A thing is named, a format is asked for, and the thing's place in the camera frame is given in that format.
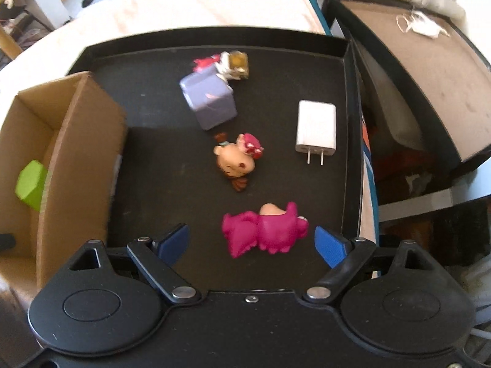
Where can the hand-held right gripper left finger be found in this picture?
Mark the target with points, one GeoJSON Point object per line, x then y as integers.
{"type": "Point", "coordinates": [172, 243]}

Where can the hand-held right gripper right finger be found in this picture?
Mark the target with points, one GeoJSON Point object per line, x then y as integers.
{"type": "Point", "coordinates": [330, 245]}

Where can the magenta figurine body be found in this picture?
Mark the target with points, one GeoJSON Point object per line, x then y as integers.
{"type": "Point", "coordinates": [264, 232]}

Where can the doll head figurine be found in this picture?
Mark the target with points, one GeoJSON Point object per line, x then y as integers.
{"type": "Point", "coordinates": [234, 161]}

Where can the black shallow tray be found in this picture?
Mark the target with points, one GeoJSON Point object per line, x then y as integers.
{"type": "Point", "coordinates": [268, 145]}

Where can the white plug charger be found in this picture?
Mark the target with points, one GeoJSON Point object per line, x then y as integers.
{"type": "Point", "coordinates": [316, 126]}

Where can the brown cardboard box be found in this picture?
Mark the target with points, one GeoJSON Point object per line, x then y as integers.
{"type": "Point", "coordinates": [84, 161]}

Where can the purple cube toy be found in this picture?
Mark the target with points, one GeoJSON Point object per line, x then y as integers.
{"type": "Point", "coordinates": [211, 99]}

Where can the green hexagonal block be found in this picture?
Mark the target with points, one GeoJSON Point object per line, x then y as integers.
{"type": "Point", "coordinates": [31, 184]}

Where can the gold cube toy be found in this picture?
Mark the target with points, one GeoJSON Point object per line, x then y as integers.
{"type": "Point", "coordinates": [238, 63]}

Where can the black box brown inside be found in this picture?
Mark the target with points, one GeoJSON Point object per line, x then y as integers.
{"type": "Point", "coordinates": [414, 73]}

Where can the white face mask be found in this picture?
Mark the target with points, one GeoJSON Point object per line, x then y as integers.
{"type": "Point", "coordinates": [424, 25]}

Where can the white towel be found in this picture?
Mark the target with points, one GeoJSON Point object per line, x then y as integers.
{"type": "Point", "coordinates": [211, 4]}

